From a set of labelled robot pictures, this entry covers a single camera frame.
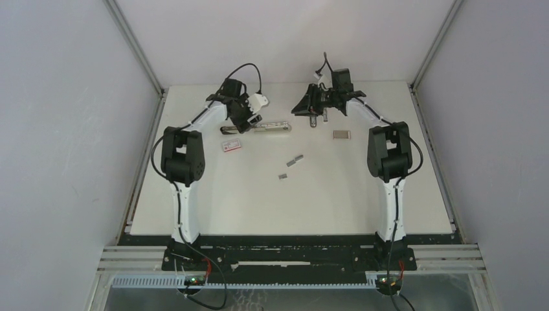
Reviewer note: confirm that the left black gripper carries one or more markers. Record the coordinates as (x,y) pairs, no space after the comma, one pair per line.
(244,126)

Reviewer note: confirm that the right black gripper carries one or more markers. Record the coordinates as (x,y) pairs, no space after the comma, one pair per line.
(308,106)

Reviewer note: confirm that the small brown stapler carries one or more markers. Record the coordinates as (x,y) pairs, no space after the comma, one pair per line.
(313,122)

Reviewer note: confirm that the black and beige stapler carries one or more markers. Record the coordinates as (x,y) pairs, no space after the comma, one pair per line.
(259,128)

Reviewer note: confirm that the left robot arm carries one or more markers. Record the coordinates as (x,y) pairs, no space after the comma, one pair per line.
(183,153)

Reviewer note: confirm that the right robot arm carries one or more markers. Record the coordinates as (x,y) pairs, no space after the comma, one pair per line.
(389,149)

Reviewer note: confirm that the red white staple box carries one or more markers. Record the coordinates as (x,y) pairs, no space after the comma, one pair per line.
(231,145)

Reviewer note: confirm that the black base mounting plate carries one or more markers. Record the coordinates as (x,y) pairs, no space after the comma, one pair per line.
(289,260)

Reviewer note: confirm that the left green circuit board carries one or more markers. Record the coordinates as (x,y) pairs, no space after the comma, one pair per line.
(195,281)

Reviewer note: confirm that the green circuit board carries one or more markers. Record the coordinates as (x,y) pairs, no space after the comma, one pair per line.
(388,285)
(195,281)

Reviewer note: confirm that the right green circuit board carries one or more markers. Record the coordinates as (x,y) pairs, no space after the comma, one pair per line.
(388,285)

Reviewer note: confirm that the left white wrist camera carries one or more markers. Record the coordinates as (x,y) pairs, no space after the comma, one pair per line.
(257,101)

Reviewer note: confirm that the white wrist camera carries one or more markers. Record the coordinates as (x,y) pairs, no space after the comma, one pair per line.
(322,78)
(257,101)

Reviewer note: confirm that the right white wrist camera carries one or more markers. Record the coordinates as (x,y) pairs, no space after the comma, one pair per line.
(322,78)

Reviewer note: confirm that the left corner frame post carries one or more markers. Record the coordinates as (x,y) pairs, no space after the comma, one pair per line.
(116,12)

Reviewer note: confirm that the corner frame post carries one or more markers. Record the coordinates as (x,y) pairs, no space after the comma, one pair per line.
(433,49)
(116,12)

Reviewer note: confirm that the right corner frame post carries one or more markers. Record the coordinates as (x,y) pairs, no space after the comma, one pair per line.
(433,49)

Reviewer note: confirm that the aluminium frame rail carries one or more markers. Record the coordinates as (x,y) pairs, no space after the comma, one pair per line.
(453,258)

